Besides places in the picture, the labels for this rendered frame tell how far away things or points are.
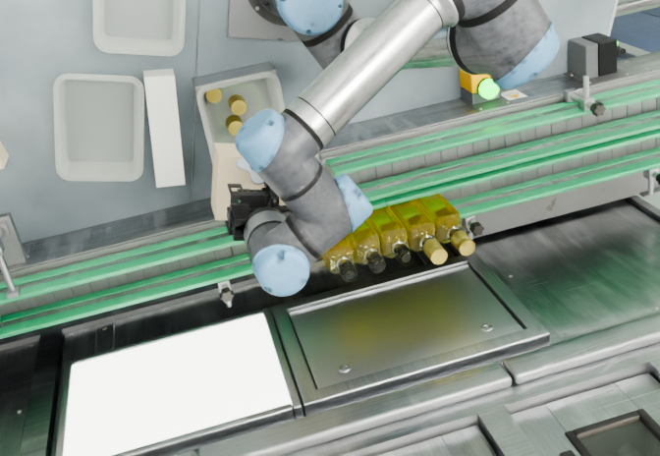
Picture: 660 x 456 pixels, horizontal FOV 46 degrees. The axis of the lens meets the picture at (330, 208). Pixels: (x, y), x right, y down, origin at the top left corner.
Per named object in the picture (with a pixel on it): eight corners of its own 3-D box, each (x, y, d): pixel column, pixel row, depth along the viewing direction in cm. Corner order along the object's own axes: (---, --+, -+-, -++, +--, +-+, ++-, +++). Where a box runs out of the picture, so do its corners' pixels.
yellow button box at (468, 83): (460, 96, 181) (472, 105, 175) (457, 66, 178) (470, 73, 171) (487, 89, 182) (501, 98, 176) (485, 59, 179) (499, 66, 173)
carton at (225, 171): (213, 142, 140) (218, 156, 133) (300, 144, 144) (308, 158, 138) (210, 203, 145) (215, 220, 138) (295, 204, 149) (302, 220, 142)
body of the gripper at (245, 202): (227, 180, 129) (236, 208, 119) (277, 181, 132) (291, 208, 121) (224, 222, 132) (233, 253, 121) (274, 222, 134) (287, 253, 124)
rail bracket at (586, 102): (559, 101, 174) (591, 118, 162) (558, 69, 171) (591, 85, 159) (576, 97, 174) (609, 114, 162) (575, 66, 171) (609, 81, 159)
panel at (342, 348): (68, 372, 159) (56, 491, 129) (64, 361, 158) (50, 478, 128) (475, 262, 173) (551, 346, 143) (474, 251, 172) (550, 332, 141)
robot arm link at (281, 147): (502, -99, 104) (246, 154, 98) (538, -33, 110) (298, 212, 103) (453, -92, 114) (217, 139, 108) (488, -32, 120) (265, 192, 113)
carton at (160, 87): (155, 177, 171) (156, 187, 166) (142, 70, 162) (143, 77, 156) (183, 174, 173) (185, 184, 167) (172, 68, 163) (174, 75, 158)
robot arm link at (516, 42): (324, 3, 155) (539, -39, 111) (365, 59, 163) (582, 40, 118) (288, 43, 152) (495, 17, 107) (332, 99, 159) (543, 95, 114)
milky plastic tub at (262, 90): (213, 173, 174) (218, 188, 166) (191, 78, 164) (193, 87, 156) (289, 155, 176) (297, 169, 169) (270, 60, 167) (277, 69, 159)
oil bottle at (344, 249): (308, 234, 171) (332, 279, 152) (304, 211, 169) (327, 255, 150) (333, 228, 172) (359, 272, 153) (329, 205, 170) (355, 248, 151)
